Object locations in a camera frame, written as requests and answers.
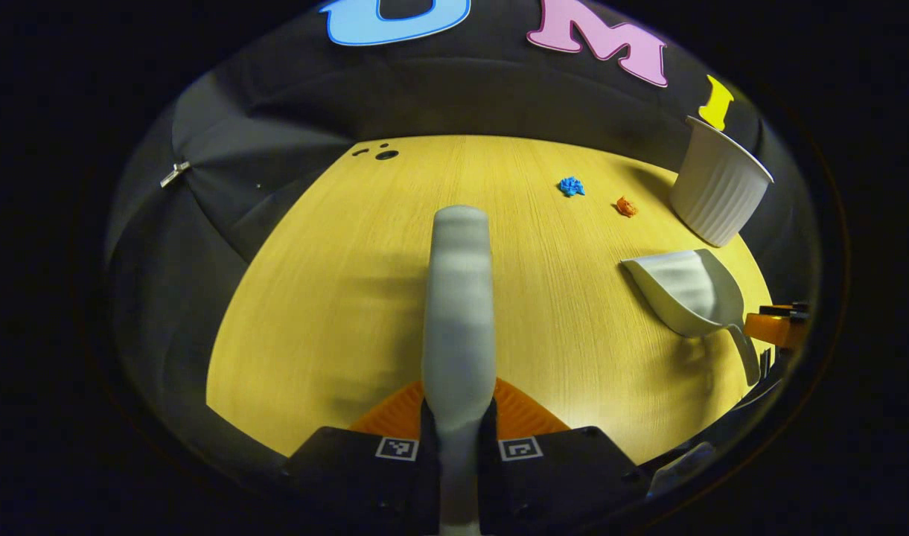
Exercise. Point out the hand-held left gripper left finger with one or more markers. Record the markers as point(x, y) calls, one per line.
point(429, 476)

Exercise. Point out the silver metal clip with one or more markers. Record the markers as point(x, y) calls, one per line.
point(175, 173)

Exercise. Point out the white ribbed garbage bin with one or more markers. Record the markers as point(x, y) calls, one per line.
point(718, 193)

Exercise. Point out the black backdrop cloth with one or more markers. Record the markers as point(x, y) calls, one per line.
point(275, 149)

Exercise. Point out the orange paper scrap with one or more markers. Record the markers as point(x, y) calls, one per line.
point(626, 207)

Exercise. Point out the wooden desktop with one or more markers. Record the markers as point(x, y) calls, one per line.
point(335, 298)

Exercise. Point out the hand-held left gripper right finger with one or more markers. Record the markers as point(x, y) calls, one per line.
point(488, 476)

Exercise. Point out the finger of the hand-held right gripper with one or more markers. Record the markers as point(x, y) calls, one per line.
point(774, 329)

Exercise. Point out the blue paper scrap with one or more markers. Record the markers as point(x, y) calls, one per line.
point(572, 186)

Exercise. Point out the white plastic dustpan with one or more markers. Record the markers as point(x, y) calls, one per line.
point(685, 290)

